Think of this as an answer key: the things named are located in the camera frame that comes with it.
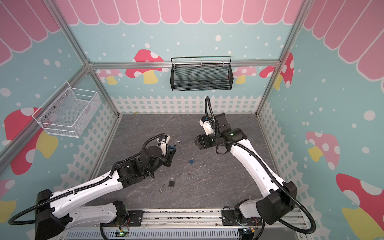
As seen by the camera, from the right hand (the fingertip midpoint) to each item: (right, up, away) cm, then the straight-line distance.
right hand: (201, 140), depth 76 cm
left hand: (-15, -6, -1) cm, 16 cm away
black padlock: (-16, -26, +9) cm, 32 cm away
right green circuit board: (+22, -44, -5) cm, 50 cm away
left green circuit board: (-37, -45, -4) cm, 59 cm away
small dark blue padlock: (-5, -15, +18) cm, 24 cm away
